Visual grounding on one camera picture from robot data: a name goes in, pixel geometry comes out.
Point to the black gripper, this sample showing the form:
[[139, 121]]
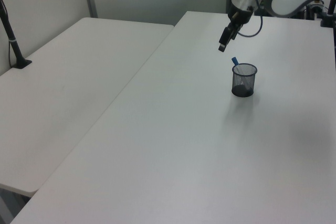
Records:
[[240, 15]]

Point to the blue and white marker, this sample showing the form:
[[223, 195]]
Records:
[[234, 61]]

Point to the black mesh pen cup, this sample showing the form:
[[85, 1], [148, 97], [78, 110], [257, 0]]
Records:
[[242, 92]]

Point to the emergency stop button box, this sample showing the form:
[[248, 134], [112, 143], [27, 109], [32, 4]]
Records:
[[317, 6]]

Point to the black camera stand with clamp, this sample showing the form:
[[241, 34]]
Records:
[[326, 20]]

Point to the black camera stand with foot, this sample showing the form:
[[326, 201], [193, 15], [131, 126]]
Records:
[[15, 51]]

